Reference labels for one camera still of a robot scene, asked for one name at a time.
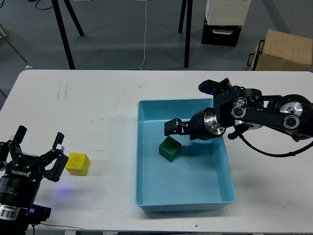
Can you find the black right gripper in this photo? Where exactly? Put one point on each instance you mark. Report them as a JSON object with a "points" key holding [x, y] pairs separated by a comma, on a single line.
{"points": [[203, 126]]}

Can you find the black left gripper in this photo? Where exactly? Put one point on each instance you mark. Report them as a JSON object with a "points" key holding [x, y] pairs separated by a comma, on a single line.
{"points": [[20, 183]]}

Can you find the dark green cube block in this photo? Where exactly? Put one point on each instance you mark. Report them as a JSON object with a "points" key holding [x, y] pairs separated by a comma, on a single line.
{"points": [[169, 148]]}

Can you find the yellow cube block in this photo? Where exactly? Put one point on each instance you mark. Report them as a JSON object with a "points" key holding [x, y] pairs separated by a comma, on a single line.
{"points": [[77, 164]]}

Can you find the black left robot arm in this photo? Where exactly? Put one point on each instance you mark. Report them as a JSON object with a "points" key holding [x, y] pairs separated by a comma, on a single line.
{"points": [[12, 219]]}

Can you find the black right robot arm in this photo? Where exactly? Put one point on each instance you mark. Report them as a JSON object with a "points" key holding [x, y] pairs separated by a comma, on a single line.
{"points": [[244, 109]]}

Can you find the black drawer box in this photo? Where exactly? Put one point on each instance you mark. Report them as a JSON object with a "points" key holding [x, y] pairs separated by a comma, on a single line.
{"points": [[221, 35]]}

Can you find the white storage box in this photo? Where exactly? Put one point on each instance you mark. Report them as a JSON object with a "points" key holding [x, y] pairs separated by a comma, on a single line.
{"points": [[227, 12]]}

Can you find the light blue plastic bin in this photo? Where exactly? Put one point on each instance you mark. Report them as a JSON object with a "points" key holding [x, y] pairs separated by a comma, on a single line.
{"points": [[198, 179]]}

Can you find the black stand legs right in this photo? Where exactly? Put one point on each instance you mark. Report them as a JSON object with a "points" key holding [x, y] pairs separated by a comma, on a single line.
{"points": [[186, 18]]}

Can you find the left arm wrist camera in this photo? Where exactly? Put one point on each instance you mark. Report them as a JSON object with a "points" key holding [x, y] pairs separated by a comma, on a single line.
{"points": [[37, 214]]}

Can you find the wooden box with handles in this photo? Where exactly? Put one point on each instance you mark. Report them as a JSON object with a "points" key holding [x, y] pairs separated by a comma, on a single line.
{"points": [[281, 51]]}

